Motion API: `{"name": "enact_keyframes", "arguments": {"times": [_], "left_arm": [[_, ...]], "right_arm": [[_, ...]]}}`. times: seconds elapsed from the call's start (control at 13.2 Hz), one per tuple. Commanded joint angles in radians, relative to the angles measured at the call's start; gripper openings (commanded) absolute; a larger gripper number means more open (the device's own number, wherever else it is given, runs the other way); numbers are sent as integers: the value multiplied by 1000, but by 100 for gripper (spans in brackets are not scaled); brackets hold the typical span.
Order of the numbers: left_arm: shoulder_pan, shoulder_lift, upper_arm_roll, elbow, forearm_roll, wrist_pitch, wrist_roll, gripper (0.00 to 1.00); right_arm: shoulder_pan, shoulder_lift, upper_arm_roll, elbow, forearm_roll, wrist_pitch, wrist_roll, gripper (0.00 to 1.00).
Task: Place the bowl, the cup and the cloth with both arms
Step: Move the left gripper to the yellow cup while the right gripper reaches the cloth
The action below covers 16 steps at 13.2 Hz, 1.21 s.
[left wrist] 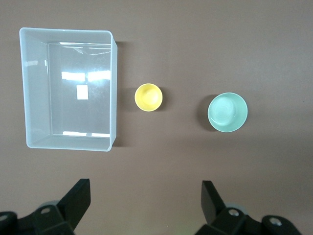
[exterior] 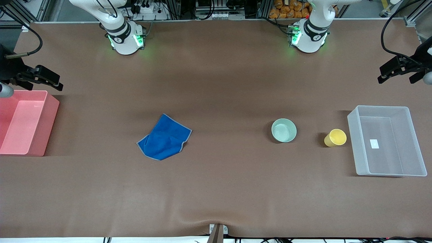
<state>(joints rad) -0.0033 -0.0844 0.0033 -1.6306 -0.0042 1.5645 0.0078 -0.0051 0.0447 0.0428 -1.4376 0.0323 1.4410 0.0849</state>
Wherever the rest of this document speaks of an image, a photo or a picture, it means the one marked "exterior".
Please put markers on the grey equipment box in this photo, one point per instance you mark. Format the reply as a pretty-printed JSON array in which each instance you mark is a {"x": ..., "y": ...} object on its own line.
[{"x": 219, "y": 10}]

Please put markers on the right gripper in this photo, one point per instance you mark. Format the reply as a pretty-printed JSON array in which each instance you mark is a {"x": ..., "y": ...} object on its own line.
[{"x": 10, "y": 69}]

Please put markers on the pale green bowl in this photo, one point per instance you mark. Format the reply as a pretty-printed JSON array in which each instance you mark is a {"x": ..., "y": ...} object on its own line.
[{"x": 284, "y": 131}]

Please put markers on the clear plastic bin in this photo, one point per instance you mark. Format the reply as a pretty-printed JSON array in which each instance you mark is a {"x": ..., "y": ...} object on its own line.
[{"x": 388, "y": 141}]

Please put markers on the yellow cup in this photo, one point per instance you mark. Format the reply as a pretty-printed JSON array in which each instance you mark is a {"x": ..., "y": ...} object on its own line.
[{"x": 336, "y": 137}]

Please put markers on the metal table edge bracket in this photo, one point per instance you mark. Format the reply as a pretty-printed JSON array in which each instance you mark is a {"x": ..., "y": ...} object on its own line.
[{"x": 217, "y": 231}]

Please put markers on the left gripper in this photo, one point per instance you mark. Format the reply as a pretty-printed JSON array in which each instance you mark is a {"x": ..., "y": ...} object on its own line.
[{"x": 419, "y": 58}]

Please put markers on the orange packaged goods pile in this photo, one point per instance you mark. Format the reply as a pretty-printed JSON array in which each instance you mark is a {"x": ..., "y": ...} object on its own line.
[{"x": 290, "y": 10}]

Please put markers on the white power strip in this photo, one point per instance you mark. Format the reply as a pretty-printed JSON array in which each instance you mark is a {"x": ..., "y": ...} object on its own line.
[{"x": 148, "y": 11}]

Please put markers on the white label sticker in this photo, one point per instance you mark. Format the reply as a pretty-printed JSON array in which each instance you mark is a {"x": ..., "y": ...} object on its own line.
[{"x": 374, "y": 144}]

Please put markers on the pink plastic bin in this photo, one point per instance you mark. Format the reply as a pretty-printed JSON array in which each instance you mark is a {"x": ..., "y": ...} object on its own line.
[{"x": 27, "y": 125}]

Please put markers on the white table corner bracket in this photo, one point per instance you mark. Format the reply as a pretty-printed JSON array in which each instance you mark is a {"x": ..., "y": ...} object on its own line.
[{"x": 25, "y": 28}]

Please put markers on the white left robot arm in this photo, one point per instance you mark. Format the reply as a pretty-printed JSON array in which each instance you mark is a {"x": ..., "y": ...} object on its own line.
[{"x": 308, "y": 38}]

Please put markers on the blue microfibre cloth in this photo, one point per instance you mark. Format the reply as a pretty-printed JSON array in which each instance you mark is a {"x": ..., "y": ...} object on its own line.
[{"x": 165, "y": 138}]

